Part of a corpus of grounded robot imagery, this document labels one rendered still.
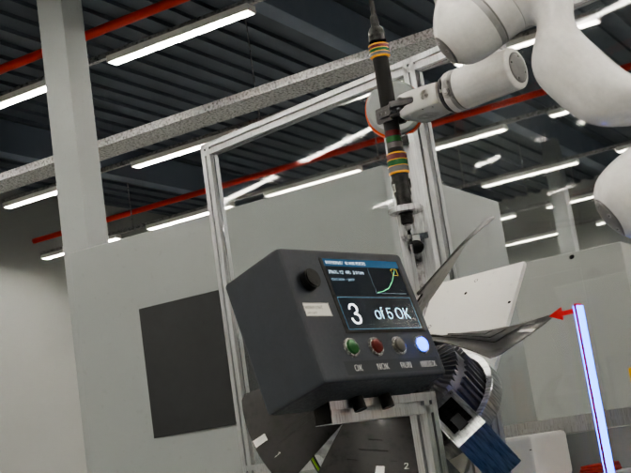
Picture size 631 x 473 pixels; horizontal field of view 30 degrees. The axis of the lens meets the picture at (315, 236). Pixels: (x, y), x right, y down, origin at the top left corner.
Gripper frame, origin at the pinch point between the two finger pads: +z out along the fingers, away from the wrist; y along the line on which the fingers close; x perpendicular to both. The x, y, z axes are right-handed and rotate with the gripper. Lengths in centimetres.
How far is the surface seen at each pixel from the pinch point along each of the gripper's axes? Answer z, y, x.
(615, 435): 0, 70, -72
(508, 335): -21, -4, -50
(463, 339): -13, -6, -49
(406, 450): -2, -15, -68
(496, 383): -3, 17, -57
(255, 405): 38, -12, -54
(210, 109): 639, 589, 281
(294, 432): 30, -11, -61
